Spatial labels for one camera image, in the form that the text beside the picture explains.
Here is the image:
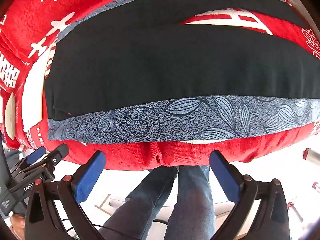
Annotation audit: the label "person's leg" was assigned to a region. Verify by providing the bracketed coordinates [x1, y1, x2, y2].
[167, 165, 215, 240]
[99, 166, 178, 240]

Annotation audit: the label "person's left leg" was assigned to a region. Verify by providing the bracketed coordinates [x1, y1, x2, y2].
[99, 166, 178, 240]

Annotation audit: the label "person's left hand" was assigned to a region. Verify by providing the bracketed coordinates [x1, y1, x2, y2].
[10, 213, 26, 233]

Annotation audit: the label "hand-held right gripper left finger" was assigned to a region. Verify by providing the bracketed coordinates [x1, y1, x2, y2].
[24, 151, 107, 240]

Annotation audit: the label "red printed blanket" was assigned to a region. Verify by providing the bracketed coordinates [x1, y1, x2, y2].
[0, 0, 320, 172]

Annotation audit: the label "black pants with floral trim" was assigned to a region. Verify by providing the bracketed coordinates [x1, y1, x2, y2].
[44, 0, 320, 144]

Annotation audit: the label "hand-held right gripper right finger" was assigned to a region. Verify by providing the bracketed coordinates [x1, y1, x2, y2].
[209, 151, 292, 240]

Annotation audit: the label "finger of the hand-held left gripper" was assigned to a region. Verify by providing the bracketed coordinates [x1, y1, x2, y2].
[11, 146, 47, 175]
[17, 144, 70, 180]

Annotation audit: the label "wooden frame piece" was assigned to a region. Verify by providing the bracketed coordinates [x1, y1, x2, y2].
[94, 194, 115, 215]

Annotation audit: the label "beige oval object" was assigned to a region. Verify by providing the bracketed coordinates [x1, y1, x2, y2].
[4, 92, 18, 140]

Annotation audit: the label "person's right leg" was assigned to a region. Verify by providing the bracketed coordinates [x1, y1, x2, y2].
[167, 165, 215, 240]

